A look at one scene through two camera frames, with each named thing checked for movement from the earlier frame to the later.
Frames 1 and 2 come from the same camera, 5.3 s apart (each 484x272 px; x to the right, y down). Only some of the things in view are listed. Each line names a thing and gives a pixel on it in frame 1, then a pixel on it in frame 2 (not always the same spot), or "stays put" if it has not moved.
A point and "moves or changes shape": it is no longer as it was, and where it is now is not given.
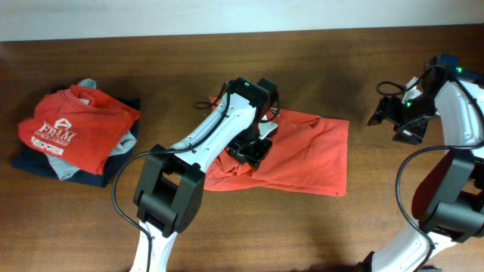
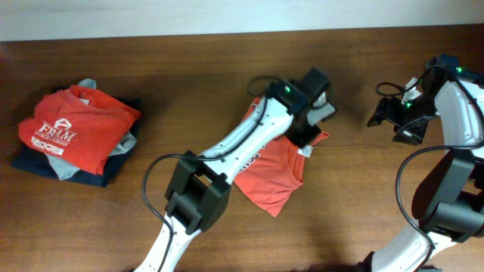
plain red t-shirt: (308, 154) moves or changes shape
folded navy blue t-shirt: (29, 159) stays put
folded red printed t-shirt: (79, 126) stays put
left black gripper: (255, 156) to (304, 139)
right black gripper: (387, 109) stays put
